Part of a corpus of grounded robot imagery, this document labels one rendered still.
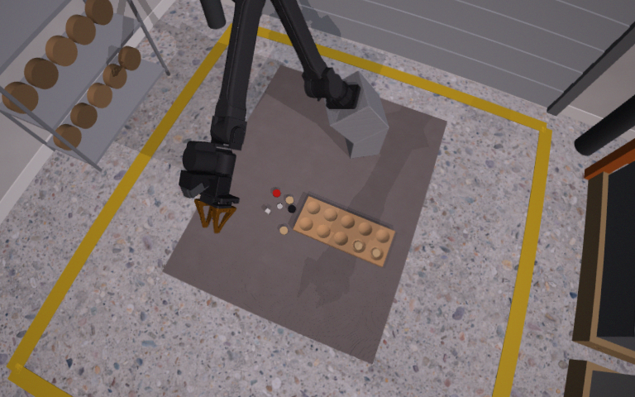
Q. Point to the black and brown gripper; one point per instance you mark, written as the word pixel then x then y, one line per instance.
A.
pixel 218 205

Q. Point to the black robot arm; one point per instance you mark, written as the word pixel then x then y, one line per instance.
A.
pixel 228 124

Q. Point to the orange tray with round pockets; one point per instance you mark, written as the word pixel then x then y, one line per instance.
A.
pixel 341 230

